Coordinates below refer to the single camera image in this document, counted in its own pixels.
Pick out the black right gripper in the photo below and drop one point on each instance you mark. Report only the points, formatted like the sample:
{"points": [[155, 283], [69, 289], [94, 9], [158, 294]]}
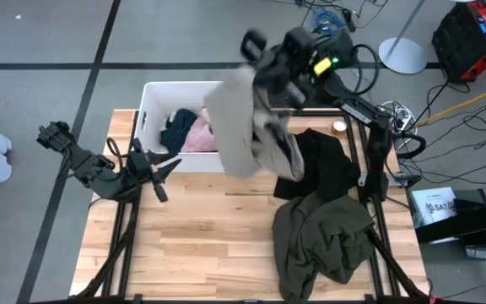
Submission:
{"points": [[281, 63]]}

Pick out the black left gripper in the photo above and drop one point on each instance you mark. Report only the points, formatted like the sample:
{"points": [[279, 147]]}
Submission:
{"points": [[139, 166]]}

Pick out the navy blue garment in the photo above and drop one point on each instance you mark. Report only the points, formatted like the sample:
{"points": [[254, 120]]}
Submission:
{"points": [[177, 131]]}

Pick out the pink garment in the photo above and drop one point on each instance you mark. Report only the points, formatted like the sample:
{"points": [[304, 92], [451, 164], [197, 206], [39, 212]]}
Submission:
{"points": [[198, 135]]}

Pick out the white perforated laundry basket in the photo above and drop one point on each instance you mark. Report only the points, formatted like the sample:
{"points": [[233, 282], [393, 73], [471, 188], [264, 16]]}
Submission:
{"points": [[158, 101]]}

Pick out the beige garment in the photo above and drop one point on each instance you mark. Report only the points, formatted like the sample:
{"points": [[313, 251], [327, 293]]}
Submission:
{"points": [[234, 126]]}

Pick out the black garment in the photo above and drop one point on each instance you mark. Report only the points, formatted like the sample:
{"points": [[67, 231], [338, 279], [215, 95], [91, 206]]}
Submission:
{"points": [[327, 164]]}

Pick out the olive green hooded garment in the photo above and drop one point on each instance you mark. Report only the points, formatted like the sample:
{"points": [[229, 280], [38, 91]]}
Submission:
{"points": [[323, 245]]}

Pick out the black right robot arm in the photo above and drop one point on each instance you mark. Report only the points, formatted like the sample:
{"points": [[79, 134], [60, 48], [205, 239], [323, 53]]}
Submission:
{"points": [[378, 148]]}

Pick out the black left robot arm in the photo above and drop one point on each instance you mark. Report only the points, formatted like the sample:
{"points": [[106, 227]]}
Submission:
{"points": [[91, 169]]}

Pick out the black power strip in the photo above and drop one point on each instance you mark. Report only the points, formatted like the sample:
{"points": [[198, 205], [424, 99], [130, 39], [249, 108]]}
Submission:
{"points": [[348, 19]]}

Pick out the round tan tape roll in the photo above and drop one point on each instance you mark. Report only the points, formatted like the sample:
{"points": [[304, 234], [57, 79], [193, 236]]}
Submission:
{"points": [[339, 126]]}

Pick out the grey round stand base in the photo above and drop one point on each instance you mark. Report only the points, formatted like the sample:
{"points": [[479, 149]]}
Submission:
{"points": [[403, 55]]}

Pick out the white power strip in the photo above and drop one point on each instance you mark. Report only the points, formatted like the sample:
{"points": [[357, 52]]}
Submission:
{"points": [[403, 122]]}

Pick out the black and red equipment case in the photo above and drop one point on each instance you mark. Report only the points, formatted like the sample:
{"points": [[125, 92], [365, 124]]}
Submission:
{"points": [[458, 42]]}

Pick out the white printed box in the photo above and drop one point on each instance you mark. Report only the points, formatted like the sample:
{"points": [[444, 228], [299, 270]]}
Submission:
{"points": [[433, 207]]}

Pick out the black side stand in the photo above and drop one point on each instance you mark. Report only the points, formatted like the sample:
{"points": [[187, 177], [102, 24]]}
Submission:
{"points": [[471, 219]]}

